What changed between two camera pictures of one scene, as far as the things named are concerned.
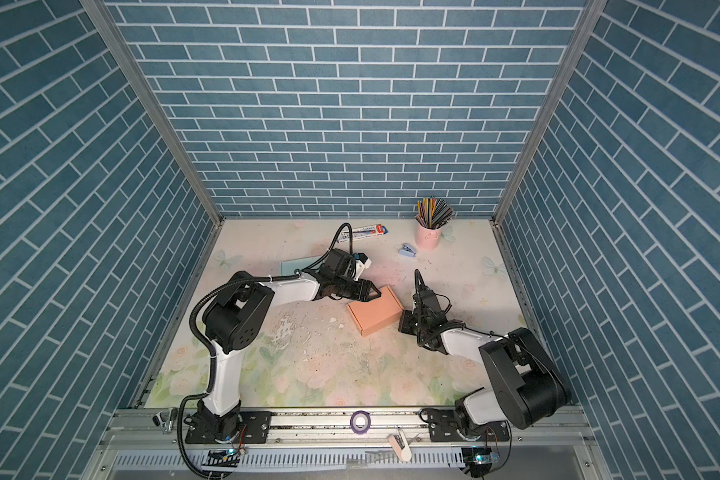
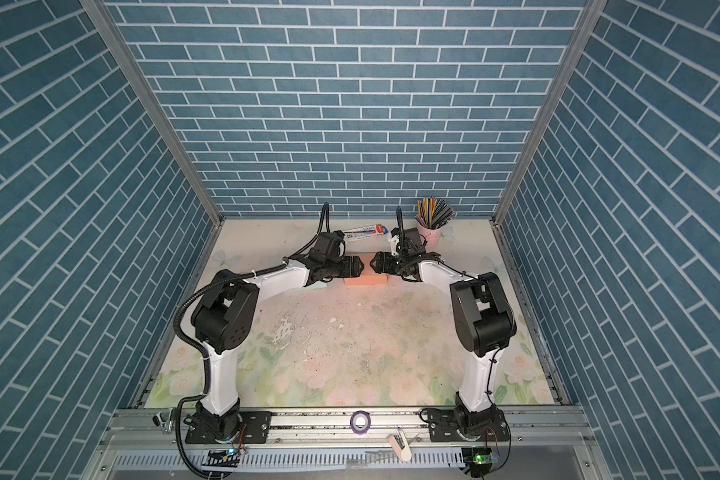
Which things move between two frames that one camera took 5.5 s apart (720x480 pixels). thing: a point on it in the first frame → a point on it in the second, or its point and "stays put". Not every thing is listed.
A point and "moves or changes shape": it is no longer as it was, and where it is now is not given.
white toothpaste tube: [363, 232] stays put
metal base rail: [348, 444] stays put
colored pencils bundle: [434, 213] stays put
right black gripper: [405, 320] → [383, 259]
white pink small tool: [400, 445] stays put
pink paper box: [377, 314] moves or changes shape
